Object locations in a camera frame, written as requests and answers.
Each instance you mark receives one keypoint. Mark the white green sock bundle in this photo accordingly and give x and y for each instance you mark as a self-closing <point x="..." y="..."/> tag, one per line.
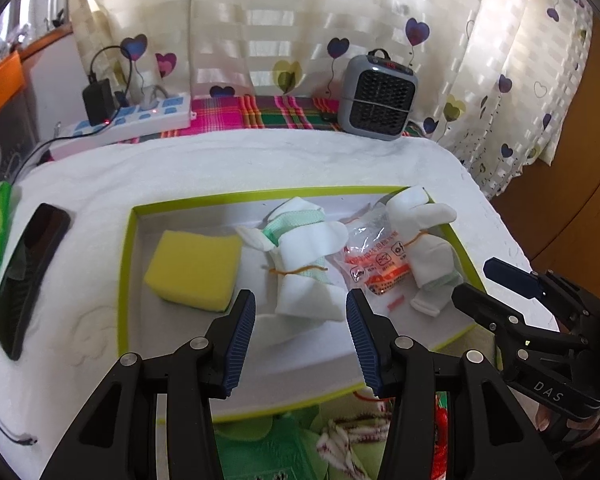
<point x="298" y="238"/>

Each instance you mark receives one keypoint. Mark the white power strip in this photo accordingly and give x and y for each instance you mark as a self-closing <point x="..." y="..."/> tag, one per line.
<point x="174" y="113"/>

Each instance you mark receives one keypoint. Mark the person's right hand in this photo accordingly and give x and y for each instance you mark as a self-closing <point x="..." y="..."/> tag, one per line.
<point x="573" y="432"/>

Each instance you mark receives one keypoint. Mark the clear printed plastic packet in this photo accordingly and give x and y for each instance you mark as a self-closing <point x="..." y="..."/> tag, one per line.
<point x="374" y="260"/>

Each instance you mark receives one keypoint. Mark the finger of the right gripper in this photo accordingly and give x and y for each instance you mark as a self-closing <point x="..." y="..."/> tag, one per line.
<point x="572" y="305"/>
<point x="490" y="309"/>

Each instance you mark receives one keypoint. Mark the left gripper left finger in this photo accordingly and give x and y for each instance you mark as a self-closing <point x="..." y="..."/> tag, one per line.
<point x="114" y="434"/>

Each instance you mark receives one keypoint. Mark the white textured towel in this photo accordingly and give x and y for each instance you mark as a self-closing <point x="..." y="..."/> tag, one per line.
<point x="72" y="341"/>

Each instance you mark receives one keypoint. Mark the black smartphone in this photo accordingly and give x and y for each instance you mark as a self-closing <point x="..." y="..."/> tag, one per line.
<point x="24" y="274"/>

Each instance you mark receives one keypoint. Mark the lime green tray box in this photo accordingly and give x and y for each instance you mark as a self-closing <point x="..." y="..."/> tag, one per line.
<point x="300" y="352"/>

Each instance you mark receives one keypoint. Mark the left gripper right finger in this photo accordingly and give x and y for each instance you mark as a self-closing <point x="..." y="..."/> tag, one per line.
<point x="489" y="435"/>

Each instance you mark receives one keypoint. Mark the red tassel ornament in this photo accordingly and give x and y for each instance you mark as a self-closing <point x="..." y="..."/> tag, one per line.
<point x="442" y="434"/>

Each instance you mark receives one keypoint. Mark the yellow sponge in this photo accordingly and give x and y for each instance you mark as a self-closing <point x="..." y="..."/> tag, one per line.
<point x="195" y="270"/>

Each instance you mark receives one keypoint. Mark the colourful plaid cloth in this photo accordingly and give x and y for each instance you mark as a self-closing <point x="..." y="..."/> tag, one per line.
<point x="254" y="112"/>

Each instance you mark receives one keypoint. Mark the black power adapter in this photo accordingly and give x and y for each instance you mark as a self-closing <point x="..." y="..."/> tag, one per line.
<point x="98" y="97"/>

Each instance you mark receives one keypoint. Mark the green patterned cloth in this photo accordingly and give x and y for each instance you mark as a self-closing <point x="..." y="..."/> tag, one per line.
<point x="346" y="438"/>

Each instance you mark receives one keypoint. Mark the green tea bag pouch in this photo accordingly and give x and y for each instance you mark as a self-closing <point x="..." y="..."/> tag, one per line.
<point x="281" y="446"/>

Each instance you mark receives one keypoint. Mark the heart pattern curtain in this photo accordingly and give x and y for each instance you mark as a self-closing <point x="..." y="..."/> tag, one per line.
<point x="495" y="77"/>

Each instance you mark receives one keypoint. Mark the grey portable fan heater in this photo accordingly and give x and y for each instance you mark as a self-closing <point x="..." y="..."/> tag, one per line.
<point x="377" y="96"/>

